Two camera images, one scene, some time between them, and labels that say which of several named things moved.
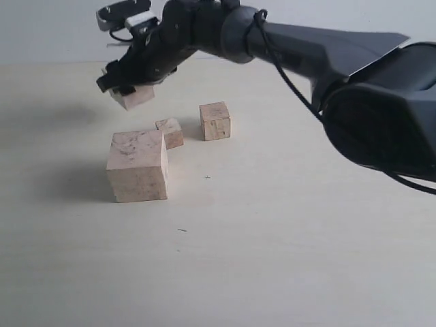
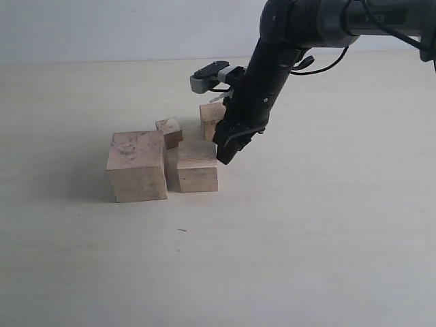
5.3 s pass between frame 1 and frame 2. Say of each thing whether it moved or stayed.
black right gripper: moved
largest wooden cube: stayed
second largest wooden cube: moved
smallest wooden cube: stayed
